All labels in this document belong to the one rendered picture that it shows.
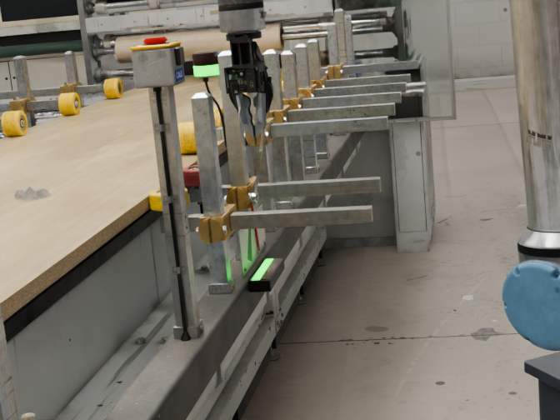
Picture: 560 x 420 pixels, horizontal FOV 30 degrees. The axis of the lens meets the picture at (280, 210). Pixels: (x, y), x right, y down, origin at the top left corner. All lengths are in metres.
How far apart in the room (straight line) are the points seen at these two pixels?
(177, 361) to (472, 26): 9.52
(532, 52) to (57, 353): 0.93
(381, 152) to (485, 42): 6.23
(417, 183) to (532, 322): 3.25
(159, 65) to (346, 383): 1.91
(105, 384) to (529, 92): 0.91
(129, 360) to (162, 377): 0.34
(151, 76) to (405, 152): 3.17
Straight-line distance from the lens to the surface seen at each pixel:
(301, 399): 3.38
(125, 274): 2.18
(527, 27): 1.61
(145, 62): 1.78
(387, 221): 5.06
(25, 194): 2.29
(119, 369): 2.02
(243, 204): 2.30
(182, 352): 1.82
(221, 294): 2.12
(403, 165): 4.87
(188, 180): 2.37
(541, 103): 1.61
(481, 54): 11.14
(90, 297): 2.00
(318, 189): 2.33
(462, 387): 3.41
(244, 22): 2.07
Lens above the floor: 1.31
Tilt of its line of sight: 12 degrees down
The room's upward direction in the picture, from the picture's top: 5 degrees counter-clockwise
